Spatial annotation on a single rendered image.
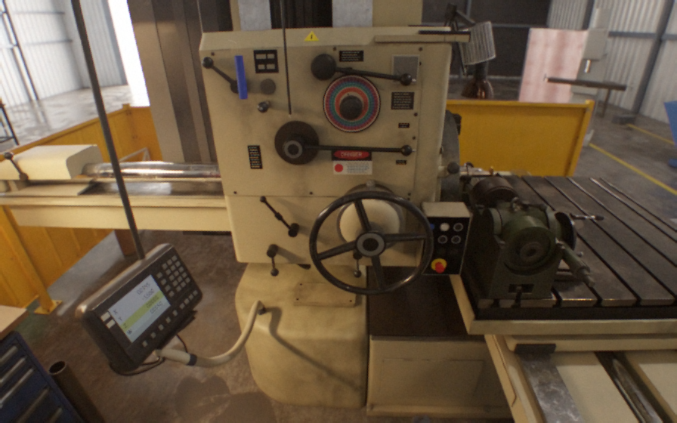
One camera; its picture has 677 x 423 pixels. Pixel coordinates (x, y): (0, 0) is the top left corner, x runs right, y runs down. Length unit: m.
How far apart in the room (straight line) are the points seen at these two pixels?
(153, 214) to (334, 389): 1.31
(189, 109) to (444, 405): 2.12
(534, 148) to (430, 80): 3.06
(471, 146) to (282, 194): 2.86
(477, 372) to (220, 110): 1.68
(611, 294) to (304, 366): 1.41
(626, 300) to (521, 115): 2.60
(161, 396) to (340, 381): 1.11
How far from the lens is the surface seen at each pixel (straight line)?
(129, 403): 2.55
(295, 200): 1.24
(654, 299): 1.74
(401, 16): 1.75
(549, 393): 1.55
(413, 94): 1.11
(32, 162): 2.13
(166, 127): 2.09
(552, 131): 4.13
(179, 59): 1.97
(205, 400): 2.37
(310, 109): 1.12
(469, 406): 2.25
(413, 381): 1.99
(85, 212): 2.10
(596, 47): 7.11
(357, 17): 1.74
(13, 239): 3.29
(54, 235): 3.57
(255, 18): 1.81
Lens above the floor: 1.89
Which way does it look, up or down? 29 degrees down
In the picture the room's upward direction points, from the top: 1 degrees counter-clockwise
